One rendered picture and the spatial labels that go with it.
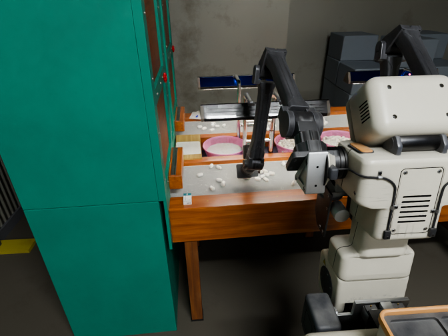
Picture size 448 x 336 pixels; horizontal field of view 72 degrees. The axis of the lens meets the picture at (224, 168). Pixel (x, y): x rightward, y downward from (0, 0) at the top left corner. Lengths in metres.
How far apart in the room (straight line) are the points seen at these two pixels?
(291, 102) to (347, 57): 2.88
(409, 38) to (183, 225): 1.09
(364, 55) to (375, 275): 3.07
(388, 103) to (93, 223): 1.13
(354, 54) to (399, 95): 3.00
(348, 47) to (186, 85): 1.76
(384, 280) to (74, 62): 1.16
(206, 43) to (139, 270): 2.33
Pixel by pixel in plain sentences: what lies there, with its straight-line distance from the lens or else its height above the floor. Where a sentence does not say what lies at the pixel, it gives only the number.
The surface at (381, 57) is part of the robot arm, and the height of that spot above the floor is 1.35.
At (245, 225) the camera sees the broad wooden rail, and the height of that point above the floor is 0.65.
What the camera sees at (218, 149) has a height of 0.73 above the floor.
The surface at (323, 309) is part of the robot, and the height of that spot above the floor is 0.75.
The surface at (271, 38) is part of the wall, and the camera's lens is 3.32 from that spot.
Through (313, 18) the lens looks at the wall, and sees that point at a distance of 4.12.
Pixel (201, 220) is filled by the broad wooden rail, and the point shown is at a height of 0.70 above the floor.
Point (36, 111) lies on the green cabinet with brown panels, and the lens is 1.21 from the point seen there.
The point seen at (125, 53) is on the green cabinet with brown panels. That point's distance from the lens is 1.07.
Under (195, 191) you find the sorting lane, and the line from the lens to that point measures 1.50.
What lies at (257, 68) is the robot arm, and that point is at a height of 1.32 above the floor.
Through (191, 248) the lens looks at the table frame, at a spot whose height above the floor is 0.53.
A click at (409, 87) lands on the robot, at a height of 1.37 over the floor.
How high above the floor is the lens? 1.56
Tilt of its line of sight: 29 degrees down
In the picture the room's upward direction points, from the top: 1 degrees counter-clockwise
